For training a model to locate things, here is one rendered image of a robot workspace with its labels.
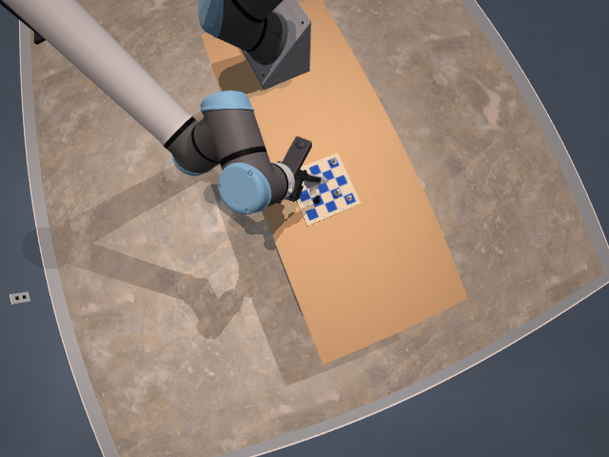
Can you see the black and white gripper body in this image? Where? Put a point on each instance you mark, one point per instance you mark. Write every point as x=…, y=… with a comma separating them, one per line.
x=295, y=195

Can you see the blue and cream chessboard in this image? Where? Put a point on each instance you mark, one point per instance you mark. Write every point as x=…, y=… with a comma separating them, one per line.
x=330, y=203

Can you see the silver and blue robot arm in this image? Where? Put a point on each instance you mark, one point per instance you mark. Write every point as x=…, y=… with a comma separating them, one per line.
x=248, y=183

